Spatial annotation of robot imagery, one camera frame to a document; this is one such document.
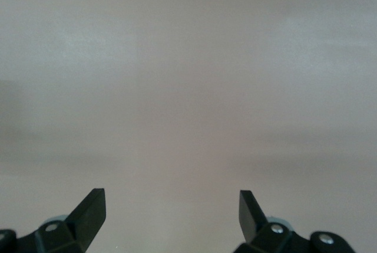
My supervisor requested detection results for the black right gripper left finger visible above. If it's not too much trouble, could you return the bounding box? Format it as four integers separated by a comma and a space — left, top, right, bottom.
0, 188, 106, 253

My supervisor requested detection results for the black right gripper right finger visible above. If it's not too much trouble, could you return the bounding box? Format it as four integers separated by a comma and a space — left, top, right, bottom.
234, 189, 356, 253

